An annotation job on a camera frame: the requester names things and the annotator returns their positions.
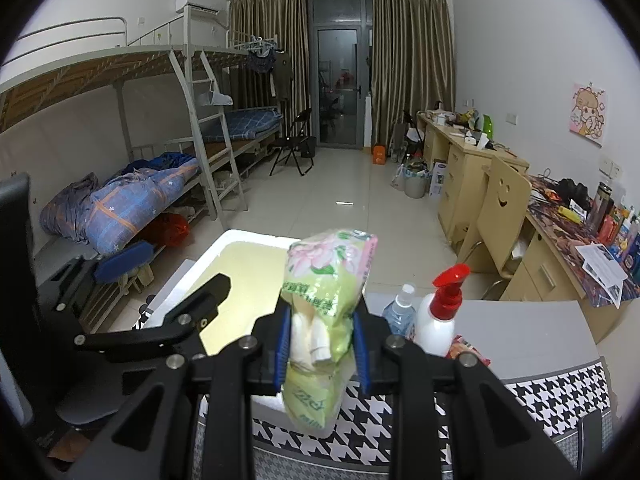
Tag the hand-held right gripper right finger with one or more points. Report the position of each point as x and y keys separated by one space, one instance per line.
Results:
x=361 y=350

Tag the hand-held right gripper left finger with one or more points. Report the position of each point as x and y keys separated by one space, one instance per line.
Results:
x=285 y=350

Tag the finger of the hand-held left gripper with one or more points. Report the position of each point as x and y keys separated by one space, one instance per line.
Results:
x=125 y=260
x=190 y=310

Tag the green floral tissue packet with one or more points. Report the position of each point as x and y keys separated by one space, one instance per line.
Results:
x=325 y=280

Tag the clear blue water bottle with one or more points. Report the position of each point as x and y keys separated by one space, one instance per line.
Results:
x=400 y=317

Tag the red plastic bag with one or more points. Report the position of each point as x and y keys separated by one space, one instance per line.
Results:
x=167 y=230

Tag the blue checked quilt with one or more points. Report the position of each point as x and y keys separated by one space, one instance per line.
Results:
x=125 y=200

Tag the white lotion bottle red pump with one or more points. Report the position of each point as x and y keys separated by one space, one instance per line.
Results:
x=435 y=325

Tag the red snack packet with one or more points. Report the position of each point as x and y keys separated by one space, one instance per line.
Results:
x=462 y=346

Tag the grey metal bunk bed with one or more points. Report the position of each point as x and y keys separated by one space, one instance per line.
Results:
x=235 y=147
x=90 y=67

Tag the white plastic bag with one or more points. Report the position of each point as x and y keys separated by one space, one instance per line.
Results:
x=397 y=180

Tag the grey bucket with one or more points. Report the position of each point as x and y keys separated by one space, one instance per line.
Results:
x=416 y=185

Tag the blue checked mattress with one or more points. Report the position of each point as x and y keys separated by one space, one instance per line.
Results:
x=245 y=122

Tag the white hanging bag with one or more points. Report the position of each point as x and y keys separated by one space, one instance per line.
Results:
x=212 y=97

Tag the blue white carton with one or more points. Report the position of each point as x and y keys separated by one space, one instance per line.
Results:
x=437 y=180

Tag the black white houndstooth cloth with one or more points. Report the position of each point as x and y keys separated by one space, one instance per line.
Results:
x=550 y=390

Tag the orange bag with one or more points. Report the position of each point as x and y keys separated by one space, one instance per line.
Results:
x=380 y=156

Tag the black folding chair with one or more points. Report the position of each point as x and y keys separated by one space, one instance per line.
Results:
x=295 y=140
x=412 y=135

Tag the wooden chair with smiley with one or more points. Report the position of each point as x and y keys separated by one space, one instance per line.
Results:
x=500 y=205

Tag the light wooden desk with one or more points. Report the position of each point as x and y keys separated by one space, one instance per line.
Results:
x=550 y=265
x=460 y=175

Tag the printed desk mat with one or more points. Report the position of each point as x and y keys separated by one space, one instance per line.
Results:
x=555 y=230

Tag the hanging dark shirt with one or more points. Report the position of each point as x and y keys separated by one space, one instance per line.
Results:
x=260 y=60

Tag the hanging olive garment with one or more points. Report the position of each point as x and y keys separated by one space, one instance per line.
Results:
x=282 y=75

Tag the pile of desk clutter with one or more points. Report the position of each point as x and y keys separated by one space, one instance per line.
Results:
x=460 y=120

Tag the yellow tube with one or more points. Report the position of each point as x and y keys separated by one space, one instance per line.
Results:
x=570 y=211

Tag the white printed paper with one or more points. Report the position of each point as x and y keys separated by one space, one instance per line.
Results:
x=602 y=270

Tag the white air conditioner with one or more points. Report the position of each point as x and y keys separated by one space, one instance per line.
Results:
x=195 y=2

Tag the brown curtain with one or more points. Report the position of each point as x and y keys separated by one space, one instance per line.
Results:
x=410 y=50
x=265 y=25

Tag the glass balcony door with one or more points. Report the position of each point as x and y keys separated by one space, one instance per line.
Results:
x=340 y=75

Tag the dark thermos flask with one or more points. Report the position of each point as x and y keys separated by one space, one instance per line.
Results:
x=600 y=205

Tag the cluster of toiletry bottles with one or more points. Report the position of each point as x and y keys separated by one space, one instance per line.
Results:
x=625 y=240

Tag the white wall socket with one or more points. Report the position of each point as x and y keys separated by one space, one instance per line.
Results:
x=611 y=168

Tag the cartoon wall poster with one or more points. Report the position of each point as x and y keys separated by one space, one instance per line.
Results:
x=589 y=115

